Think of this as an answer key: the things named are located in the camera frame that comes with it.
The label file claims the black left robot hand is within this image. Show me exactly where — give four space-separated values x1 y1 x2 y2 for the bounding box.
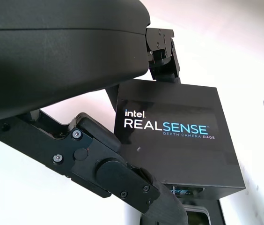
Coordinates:
0 0 189 225

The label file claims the black RealSense box lid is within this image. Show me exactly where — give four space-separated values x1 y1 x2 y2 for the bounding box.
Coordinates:
113 78 247 202

